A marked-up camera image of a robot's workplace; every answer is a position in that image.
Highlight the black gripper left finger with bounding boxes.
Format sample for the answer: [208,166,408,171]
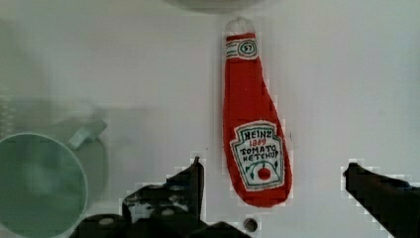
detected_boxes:
[69,158,252,238]

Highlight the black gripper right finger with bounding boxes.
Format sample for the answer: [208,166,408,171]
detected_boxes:
[343,163,420,238]

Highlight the red plush ketchup bottle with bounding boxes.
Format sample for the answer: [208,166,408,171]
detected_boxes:
[223,17,292,208]

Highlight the green metal mug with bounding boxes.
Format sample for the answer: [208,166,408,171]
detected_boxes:
[0,120,107,238]

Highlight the grey round plate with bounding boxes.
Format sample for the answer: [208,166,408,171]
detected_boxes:
[163,0,264,14]

